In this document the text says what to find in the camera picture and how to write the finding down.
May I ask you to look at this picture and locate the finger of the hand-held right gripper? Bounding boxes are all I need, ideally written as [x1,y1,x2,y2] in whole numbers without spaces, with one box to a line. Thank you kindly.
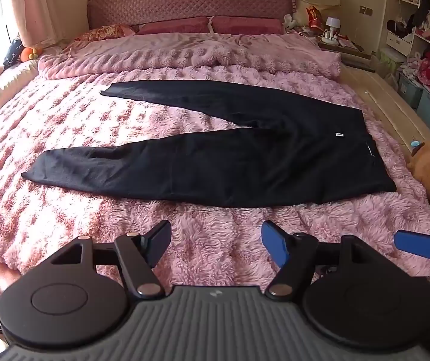
[393,229,430,260]

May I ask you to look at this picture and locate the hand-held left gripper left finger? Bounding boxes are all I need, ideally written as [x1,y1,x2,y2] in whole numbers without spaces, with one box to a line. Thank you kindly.
[47,220,173,302]

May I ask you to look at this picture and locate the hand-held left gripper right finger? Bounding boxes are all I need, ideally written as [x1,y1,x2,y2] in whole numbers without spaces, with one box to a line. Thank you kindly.
[261,220,379,298]

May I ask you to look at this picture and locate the black pants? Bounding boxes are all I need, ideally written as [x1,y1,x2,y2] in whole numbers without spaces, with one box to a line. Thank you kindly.
[21,80,398,208]

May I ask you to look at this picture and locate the pink fluffy blanket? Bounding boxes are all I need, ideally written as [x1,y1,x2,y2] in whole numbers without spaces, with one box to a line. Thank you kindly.
[0,60,430,301]

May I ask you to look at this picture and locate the teal storage bin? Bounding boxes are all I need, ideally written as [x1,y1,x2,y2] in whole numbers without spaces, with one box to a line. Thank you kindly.
[397,71,424,110]

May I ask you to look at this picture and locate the folded pink quilt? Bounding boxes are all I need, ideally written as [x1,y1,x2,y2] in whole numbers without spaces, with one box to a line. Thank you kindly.
[38,32,342,81]

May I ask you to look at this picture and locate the bedside table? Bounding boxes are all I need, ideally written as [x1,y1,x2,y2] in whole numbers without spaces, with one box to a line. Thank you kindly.
[318,39,374,73]

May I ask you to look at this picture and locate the white shelf unit with clothes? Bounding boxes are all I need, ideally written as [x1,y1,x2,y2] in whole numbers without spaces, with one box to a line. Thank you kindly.
[383,0,430,141]

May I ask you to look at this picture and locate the dark pink pillow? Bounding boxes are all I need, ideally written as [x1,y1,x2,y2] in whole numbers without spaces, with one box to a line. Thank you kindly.
[211,16,284,35]
[136,16,212,35]

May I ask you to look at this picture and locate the floral pillow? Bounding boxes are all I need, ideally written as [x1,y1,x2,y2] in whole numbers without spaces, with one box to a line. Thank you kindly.
[73,24,136,42]

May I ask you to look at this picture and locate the white table lamp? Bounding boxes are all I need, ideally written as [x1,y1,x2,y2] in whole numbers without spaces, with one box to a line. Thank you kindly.
[322,17,342,44]

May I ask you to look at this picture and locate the cream satin cushion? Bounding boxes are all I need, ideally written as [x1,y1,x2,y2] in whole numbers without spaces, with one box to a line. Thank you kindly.
[0,60,40,130]

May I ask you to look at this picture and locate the orange plush toy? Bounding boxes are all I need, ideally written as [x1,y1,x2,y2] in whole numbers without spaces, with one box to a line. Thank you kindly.
[20,45,45,62]

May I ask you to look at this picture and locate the red snack bag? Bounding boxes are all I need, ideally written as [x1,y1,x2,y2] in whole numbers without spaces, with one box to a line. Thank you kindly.
[305,5,323,31]

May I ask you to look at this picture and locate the dark blue patterned cloth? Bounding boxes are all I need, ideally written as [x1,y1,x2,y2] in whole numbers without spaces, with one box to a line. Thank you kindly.
[2,39,24,70]

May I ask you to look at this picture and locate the pale curtain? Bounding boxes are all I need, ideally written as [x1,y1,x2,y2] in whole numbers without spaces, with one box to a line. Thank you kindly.
[0,0,70,48]

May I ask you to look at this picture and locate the beige bed frame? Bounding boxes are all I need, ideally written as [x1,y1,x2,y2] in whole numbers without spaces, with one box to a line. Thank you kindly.
[340,61,430,152]

